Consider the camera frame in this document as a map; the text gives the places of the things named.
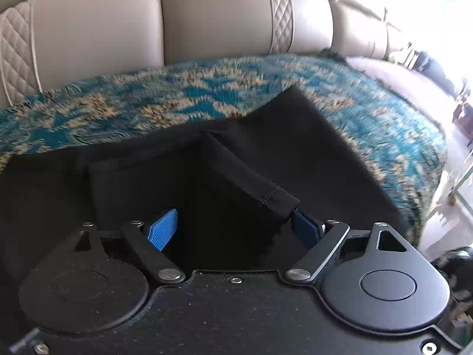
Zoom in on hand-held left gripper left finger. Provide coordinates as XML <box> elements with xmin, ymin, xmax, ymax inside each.
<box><xmin>70</xmin><ymin>208</ymin><xmax>186</xmax><ymax>286</ymax></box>

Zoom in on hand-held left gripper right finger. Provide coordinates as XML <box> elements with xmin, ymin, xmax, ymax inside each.
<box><xmin>286</xmin><ymin>209</ymin><xmax>408</xmax><ymax>284</ymax></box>

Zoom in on black pants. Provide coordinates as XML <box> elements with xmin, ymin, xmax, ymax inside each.
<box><xmin>0</xmin><ymin>86</ymin><xmax>418</xmax><ymax>293</ymax></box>

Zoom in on teal gold patterned blanket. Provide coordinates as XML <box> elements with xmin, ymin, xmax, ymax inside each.
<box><xmin>0</xmin><ymin>54</ymin><xmax>448</xmax><ymax>248</ymax></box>

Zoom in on dark blurry object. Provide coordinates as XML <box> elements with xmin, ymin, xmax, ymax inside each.
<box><xmin>419</xmin><ymin>51</ymin><xmax>458</xmax><ymax>86</ymax></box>
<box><xmin>435</xmin><ymin>246</ymin><xmax>473</xmax><ymax>306</ymax></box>

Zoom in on beige leather sofa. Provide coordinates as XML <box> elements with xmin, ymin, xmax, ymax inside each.
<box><xmin>0</xmin><ymin>0</ymin><xmax>461</xmax><ymax>128</ymax></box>

